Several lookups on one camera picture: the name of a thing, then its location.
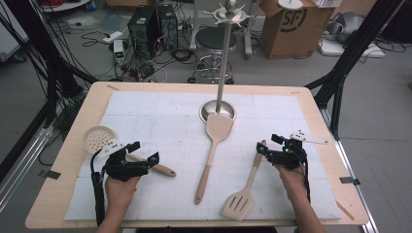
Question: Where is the white gridded mat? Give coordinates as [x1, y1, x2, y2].
[63, 90, 343, 222]

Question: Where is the white round disc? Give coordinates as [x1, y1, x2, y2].
[277, 0, 304, 11]

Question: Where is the person's right hand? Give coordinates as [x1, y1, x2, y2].
[274, 163, 309, 206]

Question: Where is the person's left hand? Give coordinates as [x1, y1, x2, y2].
[104, 174, 142, 212]

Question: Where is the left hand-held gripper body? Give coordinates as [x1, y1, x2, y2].
[96, 138, 152, 183]

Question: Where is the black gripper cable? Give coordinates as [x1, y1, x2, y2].
[299, 157, 313, 204]
[89, 149, 107, 227]

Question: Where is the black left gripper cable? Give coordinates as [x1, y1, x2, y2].
[89, 149, 107, 227]

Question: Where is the aluminium rail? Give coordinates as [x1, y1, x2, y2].
[0, 124, 54, 212]
[319, 108, 379, 233]

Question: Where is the thin wooden stick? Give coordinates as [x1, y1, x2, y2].
[334, 200, 356, 222]

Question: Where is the brown cardboard box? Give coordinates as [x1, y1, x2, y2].
[257, 0, 335, 61]

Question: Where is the beige slotted spatula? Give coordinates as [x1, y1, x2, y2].
[221, 139, 267, 222]

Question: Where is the large black computer tower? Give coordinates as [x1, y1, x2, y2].
[126, 5, 163, 61]

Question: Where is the beige solid spatula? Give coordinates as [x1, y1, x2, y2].
[193, 113, 235, 206]

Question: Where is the beige skimmer spoon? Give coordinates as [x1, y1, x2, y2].
[83, 124, 178, 179]

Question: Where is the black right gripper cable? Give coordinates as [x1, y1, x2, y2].
[299, 157, 313, 204]

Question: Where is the black metal frame stand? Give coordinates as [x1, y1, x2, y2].
[304, 0, 406, 142]
[0, 0, 99, 128]

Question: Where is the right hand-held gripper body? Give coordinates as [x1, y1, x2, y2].
[265, 129, 328, 171]

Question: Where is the silver crumpled bag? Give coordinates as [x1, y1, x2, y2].
[325, 11, 366, 45]

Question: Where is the white power supply unit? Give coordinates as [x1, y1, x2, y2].
[112, 39, 127, 65]

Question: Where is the narrow black computer tower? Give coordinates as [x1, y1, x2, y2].
[156, 3, 180, 51]

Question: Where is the white power strip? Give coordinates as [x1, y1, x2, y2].
[102, 30, 124, 45]

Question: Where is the black tape strip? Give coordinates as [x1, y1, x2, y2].
[338, 176, 361, 186]
[44, 169, 62, 181]

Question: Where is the metal utensil rack stand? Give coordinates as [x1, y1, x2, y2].
[197, 0, 258, 126]

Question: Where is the black round stool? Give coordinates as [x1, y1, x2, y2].
[188, 26, 239, 85]

